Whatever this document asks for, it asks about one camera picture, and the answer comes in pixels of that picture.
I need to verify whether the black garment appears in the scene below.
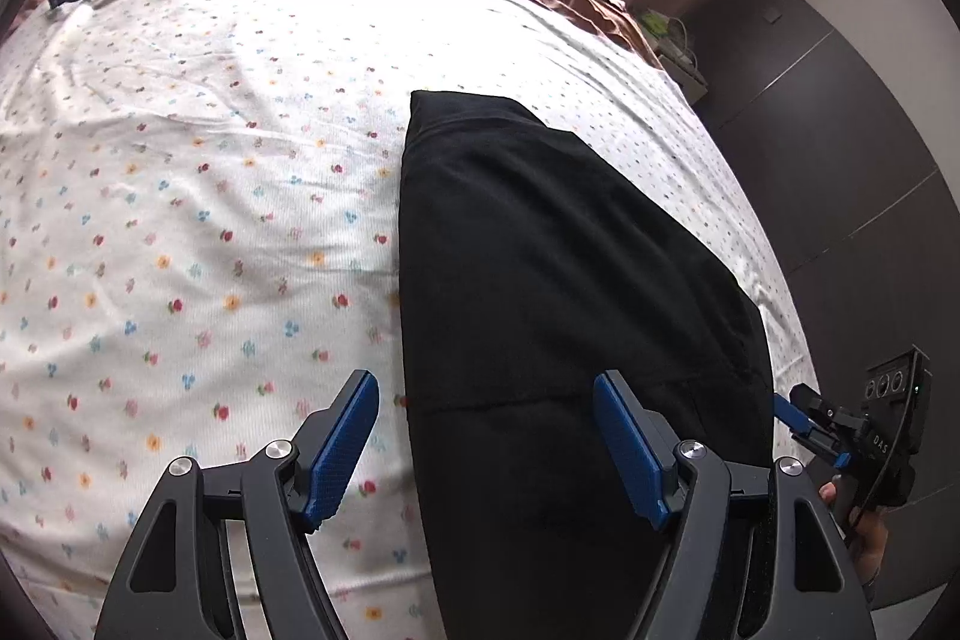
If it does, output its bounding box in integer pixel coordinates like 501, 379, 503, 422
396, 89, 777, 640

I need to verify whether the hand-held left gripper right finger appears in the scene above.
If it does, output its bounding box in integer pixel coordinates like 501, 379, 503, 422
592, 370, 878, 640

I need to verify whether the white power strip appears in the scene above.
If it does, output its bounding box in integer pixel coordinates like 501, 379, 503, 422
637, 6, 710, 103

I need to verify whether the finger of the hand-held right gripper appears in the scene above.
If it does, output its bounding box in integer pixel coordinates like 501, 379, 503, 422
793, 426, 857, 471
772, 385, 865, 440

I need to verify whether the white floral bed sheet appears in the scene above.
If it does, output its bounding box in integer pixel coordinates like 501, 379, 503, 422
0, 0, 818, 640

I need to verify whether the person's right hand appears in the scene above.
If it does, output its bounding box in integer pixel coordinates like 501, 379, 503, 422
819, 482, 891, 585

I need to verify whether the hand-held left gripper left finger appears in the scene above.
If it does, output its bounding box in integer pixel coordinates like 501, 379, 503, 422
94, 368, 381, 640

